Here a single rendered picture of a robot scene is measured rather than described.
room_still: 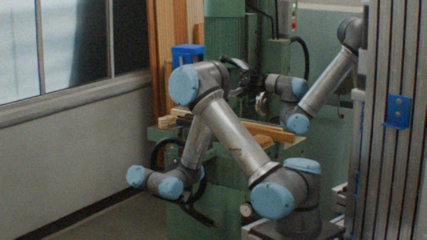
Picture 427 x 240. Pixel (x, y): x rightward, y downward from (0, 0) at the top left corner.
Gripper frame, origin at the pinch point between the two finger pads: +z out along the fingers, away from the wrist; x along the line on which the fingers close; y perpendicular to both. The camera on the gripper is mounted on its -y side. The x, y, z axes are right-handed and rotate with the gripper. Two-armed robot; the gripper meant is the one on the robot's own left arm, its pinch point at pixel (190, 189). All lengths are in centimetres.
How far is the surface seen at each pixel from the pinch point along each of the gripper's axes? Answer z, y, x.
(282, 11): 26, -90, -1
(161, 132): 14.6, -20.3, -34.8
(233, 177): 21.4, -10.3, 4.0
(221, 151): 16.1, -19.4, -2.1
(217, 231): 34.9, 14.2, -2.8
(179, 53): 63, -73, -81
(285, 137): 26.9, -32.7, 18.8
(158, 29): 88, -95, -128
